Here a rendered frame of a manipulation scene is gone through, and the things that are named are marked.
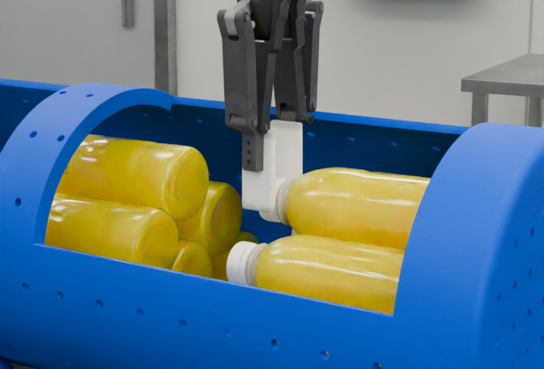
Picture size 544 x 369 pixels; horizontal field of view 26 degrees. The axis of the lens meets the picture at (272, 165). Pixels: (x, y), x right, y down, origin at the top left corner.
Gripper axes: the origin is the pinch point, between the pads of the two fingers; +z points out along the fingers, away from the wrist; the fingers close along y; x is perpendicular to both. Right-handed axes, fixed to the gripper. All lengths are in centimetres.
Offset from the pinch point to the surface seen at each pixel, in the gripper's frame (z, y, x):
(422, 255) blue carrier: 1.6, -12.2, -20.0
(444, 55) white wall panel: 33, 327, 129
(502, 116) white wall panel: 55, 329, 106
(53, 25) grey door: 30, 309, 311
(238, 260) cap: 6.5, -6.9, -1.1
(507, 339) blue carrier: 7.9, -8.7, -25.1
